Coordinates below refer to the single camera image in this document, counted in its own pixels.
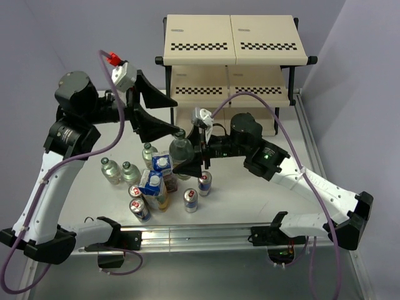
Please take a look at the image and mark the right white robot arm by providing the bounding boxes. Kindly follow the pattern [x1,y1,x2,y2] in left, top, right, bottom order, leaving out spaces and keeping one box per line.
[173,112,374,251]

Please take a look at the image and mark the blue carton yellow side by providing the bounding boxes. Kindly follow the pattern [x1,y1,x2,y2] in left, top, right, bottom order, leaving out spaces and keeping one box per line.
[138,169,169,212]

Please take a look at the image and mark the aluminium front rail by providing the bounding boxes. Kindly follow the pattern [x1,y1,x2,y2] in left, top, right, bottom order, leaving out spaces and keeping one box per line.
[71,221,313,254]

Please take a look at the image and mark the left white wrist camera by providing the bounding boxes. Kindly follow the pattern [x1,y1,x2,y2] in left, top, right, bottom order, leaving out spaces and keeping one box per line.
[106,52,137,93]

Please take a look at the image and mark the blue carton maroon side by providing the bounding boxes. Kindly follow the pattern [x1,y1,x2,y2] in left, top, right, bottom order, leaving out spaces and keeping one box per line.
[152,151,178,193]

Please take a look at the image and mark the beige three-tier shelf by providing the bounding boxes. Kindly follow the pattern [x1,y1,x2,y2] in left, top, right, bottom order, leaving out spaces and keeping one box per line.
[156,14,318,136]

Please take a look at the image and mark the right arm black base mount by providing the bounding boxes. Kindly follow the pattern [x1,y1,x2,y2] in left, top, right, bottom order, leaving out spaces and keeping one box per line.
[248,226,289,246]

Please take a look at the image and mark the aluminium side rail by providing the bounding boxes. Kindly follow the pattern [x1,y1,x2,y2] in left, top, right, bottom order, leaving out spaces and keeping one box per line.
[294,89,376,299]

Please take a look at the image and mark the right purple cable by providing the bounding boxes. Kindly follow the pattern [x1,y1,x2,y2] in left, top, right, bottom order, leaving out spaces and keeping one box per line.
[212,91,344,300]

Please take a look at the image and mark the energy drink can hidden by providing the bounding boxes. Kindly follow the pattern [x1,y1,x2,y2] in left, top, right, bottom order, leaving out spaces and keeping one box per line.
[128,185,145,200]

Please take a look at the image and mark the energy drink can front-left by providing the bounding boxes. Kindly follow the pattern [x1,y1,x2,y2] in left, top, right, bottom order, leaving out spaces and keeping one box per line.
[129,198,151,223]

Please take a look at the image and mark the energy drink can right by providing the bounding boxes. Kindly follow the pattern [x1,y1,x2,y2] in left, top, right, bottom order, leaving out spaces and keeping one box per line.
[197,171,212,197]

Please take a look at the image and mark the energy drink can centre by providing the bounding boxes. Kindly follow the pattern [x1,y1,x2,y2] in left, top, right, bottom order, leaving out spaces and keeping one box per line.
[183,188,198,213]

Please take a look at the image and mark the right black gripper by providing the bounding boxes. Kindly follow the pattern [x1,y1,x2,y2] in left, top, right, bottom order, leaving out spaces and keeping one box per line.
[172,123,250,177]

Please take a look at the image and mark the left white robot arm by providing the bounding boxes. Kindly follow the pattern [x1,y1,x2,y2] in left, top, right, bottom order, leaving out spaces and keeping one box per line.
[1,71,178,265]

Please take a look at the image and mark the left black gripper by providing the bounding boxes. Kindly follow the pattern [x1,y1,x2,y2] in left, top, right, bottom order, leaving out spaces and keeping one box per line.
[83,70,179,141]

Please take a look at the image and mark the purple cable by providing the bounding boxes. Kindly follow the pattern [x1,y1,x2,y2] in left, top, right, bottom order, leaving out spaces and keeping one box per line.
[0,49,126,294]
[212,91,344,300]

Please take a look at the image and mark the clear bottle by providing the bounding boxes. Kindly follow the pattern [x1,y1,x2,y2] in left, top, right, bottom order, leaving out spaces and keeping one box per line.
[101,157,122,185]
[142,142,158,169]
[169,129,194,169]
[121,161,141,186]

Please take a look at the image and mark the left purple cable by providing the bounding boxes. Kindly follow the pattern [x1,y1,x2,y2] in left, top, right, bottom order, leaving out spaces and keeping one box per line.
[0,49,126,294]

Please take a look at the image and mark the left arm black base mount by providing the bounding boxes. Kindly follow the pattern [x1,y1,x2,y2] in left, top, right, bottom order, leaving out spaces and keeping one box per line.
[105,231,142,251]

